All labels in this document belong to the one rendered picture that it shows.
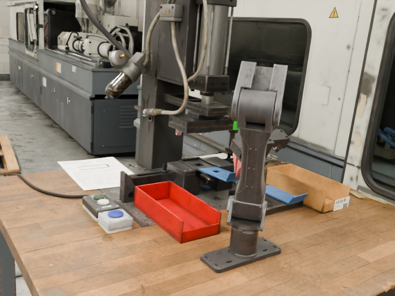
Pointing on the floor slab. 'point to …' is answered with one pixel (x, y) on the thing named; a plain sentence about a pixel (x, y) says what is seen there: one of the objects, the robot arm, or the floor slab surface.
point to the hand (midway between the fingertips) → (237, 174)
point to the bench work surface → (187, 249)
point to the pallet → (7, 157)
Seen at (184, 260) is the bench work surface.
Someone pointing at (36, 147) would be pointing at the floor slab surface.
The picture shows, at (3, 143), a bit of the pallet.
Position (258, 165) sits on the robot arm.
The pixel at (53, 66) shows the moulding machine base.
